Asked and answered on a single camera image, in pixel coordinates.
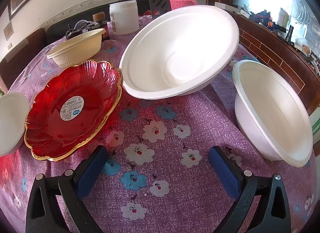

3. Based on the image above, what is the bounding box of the large white foam bowl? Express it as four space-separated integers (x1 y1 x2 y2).
119 5 240 99

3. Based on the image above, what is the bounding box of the cream plastic bowl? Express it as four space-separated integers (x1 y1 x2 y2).
46 28 106 69

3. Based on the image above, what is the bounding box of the white plastic jar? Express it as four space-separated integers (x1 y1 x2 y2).
109 0 140 35

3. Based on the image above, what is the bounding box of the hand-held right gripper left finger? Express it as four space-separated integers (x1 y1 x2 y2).
25 145 108 233

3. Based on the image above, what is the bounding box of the black phone stand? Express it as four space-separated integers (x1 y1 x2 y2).
148 0 173 19

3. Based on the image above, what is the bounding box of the geared motor metal plate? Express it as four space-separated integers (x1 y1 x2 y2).
85 21 100 32

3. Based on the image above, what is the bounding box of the small wall frame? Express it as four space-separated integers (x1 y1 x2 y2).
3 21 13 40

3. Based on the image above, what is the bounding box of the geared motor black body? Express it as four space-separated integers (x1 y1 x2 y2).
65 24 84 40

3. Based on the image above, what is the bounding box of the red glass plate gold rim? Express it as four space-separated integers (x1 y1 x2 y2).
24 59 123 161

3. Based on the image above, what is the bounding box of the purple floral tablecloth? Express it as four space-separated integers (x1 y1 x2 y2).
0 14 318 233

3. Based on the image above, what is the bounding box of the black sofa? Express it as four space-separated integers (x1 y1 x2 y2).
45 0 173 44

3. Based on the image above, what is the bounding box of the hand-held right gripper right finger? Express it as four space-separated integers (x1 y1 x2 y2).
209 146 292 233

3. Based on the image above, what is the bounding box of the dark can with tape roll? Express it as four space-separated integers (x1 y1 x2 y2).
92 13 110 40

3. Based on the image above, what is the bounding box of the white bottle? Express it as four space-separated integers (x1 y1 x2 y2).
279 8 290 27

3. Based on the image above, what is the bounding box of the brown chair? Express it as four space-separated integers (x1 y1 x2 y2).
0 28 46 91

